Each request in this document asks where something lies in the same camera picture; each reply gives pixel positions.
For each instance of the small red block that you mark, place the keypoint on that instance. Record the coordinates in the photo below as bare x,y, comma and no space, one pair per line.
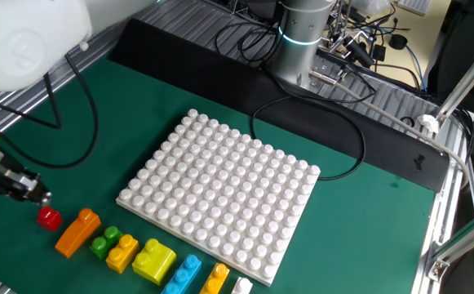
49,219

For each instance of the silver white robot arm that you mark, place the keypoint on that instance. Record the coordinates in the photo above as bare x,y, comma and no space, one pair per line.
24,45

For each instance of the orange sloped block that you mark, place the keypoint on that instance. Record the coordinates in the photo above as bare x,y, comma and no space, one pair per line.
77,234

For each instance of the green two-stud block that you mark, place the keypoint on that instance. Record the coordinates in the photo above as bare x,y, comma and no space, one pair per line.
105,243

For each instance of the yellow-orange two-stud block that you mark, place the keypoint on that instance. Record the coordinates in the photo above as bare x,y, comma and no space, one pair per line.
122,253

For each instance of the large lime yellow block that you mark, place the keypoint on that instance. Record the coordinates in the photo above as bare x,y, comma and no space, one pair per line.
154,261

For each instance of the light blue three-stud block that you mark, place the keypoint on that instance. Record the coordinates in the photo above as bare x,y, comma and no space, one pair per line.
181,275

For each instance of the white studded baseplate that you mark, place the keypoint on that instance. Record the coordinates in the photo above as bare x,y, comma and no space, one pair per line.
220,196

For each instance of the yellow-orange four-stud block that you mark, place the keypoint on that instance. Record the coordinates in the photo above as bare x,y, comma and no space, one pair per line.
215,279

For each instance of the white four-stud block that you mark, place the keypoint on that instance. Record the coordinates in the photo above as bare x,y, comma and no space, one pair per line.
242,286

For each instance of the black table mat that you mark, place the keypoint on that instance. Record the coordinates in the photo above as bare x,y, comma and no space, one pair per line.
236,87

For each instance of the green cutting mat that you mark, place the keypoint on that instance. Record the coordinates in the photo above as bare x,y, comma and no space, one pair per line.
363,228

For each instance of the black round puck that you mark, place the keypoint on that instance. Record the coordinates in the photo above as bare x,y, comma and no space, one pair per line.
398,41

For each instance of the white crumpled tissue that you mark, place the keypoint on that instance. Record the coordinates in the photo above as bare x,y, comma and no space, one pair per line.
428,122

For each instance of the white keyboard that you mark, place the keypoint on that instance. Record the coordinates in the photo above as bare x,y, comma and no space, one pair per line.
414,5

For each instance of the diagonal aluminium beam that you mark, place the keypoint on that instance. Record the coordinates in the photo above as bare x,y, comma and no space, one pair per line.
465,81

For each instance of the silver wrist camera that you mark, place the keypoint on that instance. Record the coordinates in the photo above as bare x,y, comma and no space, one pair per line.
20,179

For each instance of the black camera on stand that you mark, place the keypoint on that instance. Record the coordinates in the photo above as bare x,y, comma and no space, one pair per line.
359,51

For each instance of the aluminium frame post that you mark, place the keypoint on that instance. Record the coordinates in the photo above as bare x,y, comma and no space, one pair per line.
465,241

